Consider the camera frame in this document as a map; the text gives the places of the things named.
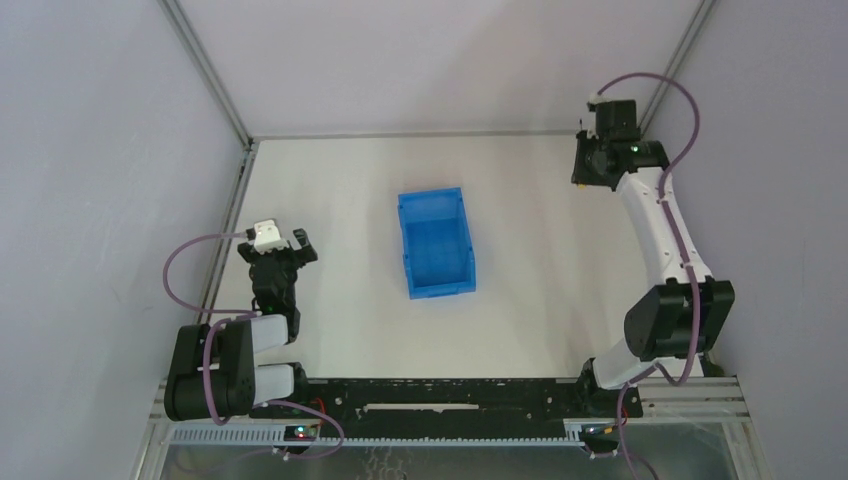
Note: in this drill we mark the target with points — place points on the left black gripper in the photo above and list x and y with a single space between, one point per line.
277 257

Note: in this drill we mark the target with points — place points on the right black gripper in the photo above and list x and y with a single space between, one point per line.
589 168

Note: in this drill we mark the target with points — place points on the black yellow screwdriver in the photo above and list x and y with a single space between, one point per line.
580 128

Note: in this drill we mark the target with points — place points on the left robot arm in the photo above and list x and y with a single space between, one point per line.
214 373

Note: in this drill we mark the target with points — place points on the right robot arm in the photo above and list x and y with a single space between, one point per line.
685 307

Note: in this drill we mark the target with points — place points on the blue plastic bin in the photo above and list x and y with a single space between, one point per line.
438 254

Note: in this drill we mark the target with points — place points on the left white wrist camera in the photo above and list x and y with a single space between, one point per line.
265 236

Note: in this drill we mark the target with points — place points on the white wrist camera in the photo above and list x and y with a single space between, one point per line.
594 102
265 236

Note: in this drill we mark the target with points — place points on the aluminium frame back rail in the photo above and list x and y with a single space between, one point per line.
418 134

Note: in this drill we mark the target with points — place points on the aluminium frame rail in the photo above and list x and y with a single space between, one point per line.
677 60
418 134
188 36

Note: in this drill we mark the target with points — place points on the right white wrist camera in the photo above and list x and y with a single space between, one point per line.
594 102

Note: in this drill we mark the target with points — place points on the aluminium frame left rail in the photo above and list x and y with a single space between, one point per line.
188 36

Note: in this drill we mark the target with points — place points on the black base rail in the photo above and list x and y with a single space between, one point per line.
476 407

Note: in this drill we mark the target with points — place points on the aluminium frame right rail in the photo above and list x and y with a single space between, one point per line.
677 60

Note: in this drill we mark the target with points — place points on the grey slotted cable duct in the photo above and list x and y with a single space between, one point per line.
280 435

